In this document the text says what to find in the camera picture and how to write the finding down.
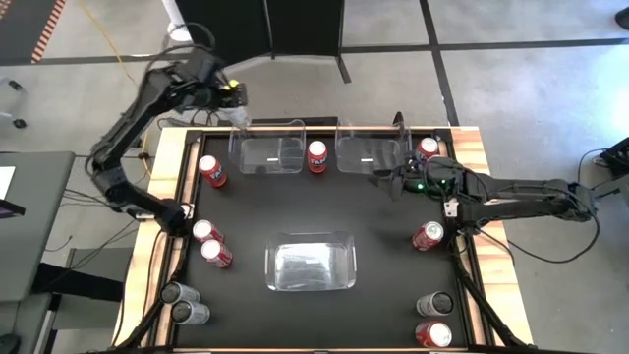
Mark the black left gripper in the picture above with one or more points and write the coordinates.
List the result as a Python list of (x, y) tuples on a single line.
[(228, 93)]

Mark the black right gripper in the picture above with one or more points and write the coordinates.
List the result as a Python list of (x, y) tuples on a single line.
[(422, 177)]

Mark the white Celsius energy can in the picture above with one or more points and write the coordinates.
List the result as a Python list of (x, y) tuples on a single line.
[(237, 117), (179, 293), (435, 303), (190, 312)]

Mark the clear plastic storage bin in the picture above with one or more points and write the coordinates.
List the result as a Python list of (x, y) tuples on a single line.
[(363, 167), (310, 282), (268, 167)]

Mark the orange Fanta soda can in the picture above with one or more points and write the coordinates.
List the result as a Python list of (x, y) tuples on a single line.
[(426, 146), (317, 156), (433, 334), (212, 170)]

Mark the red Coke soda can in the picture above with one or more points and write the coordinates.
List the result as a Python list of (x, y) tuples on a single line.
[(427, 236), (216, 253), (206, 230)]

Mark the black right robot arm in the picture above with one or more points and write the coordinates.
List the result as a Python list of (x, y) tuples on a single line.
[(516, 196)]

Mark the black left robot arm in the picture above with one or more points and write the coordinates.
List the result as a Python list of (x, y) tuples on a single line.
[(123, 128)]

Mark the grey power strip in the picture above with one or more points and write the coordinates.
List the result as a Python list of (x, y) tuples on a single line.
[(173, 122)]

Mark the black folding divider screen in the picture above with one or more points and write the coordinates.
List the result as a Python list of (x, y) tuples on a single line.
[(236, 29)]

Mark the office chair base with casters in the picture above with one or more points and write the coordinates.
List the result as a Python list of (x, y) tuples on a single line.
[(18, 123)]

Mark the black mat with orange stripes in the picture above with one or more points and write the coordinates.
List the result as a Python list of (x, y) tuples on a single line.
[(19, 34)]

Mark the black equipment box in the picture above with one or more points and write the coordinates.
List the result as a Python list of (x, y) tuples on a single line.
[(616, 157)]

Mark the grey desk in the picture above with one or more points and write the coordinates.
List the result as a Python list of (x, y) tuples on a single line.
[(39, 236)]

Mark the white paper sheet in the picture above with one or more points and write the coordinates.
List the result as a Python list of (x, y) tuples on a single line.
[(5, 182)]

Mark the dark tablet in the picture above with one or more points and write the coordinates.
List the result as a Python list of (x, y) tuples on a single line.
[(10, 209)]

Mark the person's shoe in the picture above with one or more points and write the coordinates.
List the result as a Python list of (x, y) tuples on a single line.
[(624, 17)]

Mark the white arm base bracket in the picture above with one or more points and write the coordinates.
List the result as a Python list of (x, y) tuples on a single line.
[(450, 207), (188, 210)]

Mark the white pedestal stand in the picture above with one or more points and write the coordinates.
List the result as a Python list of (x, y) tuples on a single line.
[(177, 27)]

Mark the black aluminium table frame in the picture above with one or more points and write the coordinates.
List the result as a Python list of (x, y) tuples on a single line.
[(486, 305)]

